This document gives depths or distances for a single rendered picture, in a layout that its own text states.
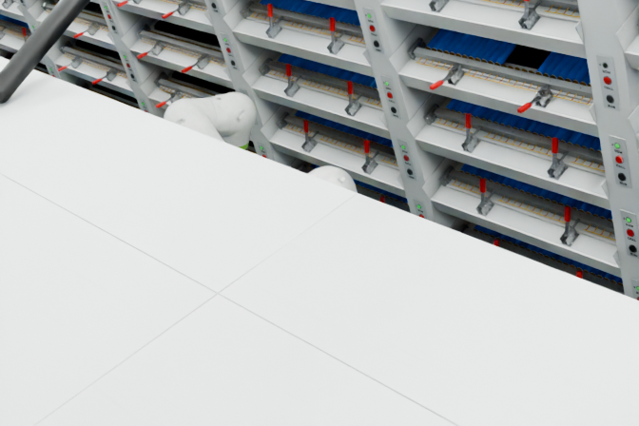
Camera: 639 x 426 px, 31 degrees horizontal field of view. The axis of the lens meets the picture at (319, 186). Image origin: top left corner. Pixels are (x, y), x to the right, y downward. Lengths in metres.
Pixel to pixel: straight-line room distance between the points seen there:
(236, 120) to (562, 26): 0.85
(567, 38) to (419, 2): 0.44
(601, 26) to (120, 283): 1.60
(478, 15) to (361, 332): 1.88
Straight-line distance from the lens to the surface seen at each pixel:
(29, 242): 0.99
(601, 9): 2.32
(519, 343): 0.71
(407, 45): 2.87
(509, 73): 2.66
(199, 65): 3.68
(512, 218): 2.90
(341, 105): 3.19
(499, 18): 2.55
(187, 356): 0.79
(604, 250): 2.74
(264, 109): 3.53
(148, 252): 0.91
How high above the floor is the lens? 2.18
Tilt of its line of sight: 30 degrees down
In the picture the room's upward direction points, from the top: 17 degrees counter-clockwise
